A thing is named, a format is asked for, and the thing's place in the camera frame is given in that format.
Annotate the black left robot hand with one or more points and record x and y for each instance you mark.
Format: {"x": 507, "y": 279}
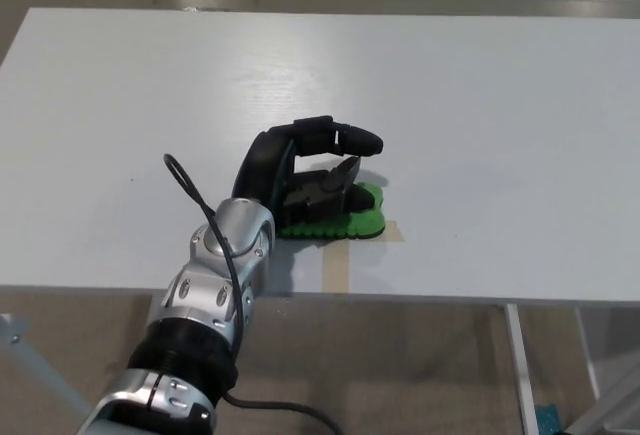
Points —
{"x": 260, "y": 165}

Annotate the green whiteboard eraser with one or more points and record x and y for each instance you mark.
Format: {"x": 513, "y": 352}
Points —
{"x": 366, "y": 220}

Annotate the long beige masking tape strip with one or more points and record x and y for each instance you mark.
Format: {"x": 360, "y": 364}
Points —
{"x": 336, "y": 270}

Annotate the white table leg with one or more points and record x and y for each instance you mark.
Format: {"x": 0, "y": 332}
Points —
{"x": 588, "y": 355}
{"x": 520, "y": 370}

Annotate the teal perforated plate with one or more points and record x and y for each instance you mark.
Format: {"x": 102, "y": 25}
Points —
{"x": 549, "y": 420}

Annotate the grey metal frame bar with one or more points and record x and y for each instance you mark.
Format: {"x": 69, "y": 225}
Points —
{"x": 30, "y": 360}

